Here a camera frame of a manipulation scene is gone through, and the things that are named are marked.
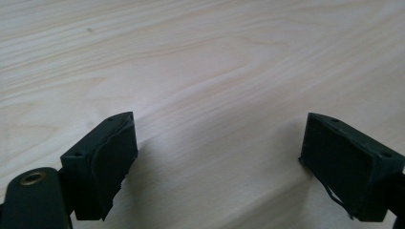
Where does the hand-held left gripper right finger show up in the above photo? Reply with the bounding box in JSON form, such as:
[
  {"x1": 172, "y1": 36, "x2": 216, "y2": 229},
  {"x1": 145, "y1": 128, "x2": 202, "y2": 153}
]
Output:
[{"x1": 298, "y1": 112, "x2": 405, "y2": 223}]

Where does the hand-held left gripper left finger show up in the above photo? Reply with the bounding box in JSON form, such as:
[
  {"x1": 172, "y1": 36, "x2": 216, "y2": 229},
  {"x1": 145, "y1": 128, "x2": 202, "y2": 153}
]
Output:
[{"x1": 59, "y1": 111, "x2": 139, "y2": 221}]

